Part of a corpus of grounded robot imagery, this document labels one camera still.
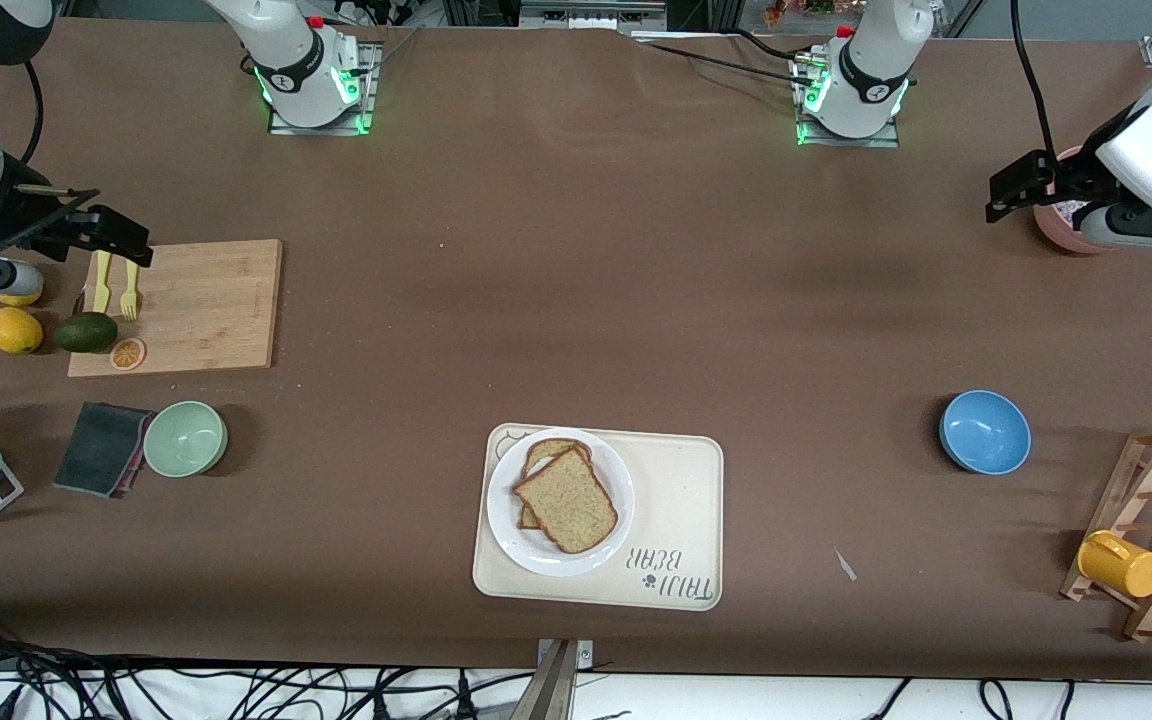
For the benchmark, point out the yellow plastic knife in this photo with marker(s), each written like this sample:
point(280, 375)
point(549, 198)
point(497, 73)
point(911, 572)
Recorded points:
point(101, 285)

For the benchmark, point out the aluminium arm base plate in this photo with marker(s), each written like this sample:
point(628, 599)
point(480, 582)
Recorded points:
point(368, 90)
point(851, 142)

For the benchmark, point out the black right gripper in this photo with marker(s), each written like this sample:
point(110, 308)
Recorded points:
point(14, 215)

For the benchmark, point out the white round plate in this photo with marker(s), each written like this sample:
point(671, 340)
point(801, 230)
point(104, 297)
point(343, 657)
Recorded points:
point(506, 540)

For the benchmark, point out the brown bread slice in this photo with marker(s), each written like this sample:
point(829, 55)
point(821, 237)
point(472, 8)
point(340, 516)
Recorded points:
point(568, 500)
point(541, 455)

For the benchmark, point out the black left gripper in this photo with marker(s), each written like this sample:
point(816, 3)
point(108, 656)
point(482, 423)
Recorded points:
point(1072, 183)

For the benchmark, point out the pink bowl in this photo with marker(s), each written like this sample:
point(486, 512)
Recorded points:
point(1056, 232)

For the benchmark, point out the green avocado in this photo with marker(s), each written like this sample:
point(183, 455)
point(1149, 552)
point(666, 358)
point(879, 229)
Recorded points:
point(86, 332)

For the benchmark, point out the yellow lemon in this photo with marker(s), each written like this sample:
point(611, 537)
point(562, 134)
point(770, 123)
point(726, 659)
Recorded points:
point(18, 298)
point(14, 330)

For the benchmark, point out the blue bowl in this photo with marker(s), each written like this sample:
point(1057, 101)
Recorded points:
point(984, 432)

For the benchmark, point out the wooden cutting board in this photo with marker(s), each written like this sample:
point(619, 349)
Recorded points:
point(206, 310)

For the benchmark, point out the white paper scrap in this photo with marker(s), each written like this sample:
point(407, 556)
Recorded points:
point(846, 566)

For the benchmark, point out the dark grey sponge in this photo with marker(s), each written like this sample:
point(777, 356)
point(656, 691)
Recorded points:
point(96, 450)

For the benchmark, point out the green bowl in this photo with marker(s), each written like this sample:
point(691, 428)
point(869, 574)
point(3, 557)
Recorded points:
point(185, 438)

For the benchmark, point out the yellow mug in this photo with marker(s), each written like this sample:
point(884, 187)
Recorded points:
point(1121, 565)

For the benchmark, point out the orange slice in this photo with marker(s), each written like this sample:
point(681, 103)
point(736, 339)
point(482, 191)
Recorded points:
point(128, 354)

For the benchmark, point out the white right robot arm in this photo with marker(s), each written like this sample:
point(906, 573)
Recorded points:
point(296, 60)

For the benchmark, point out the cream bear print tray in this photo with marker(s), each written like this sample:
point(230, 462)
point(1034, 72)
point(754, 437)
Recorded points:
point(676, 520)

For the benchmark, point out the yellow plastic fork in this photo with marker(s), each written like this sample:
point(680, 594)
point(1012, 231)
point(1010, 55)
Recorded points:
point(130, 295)

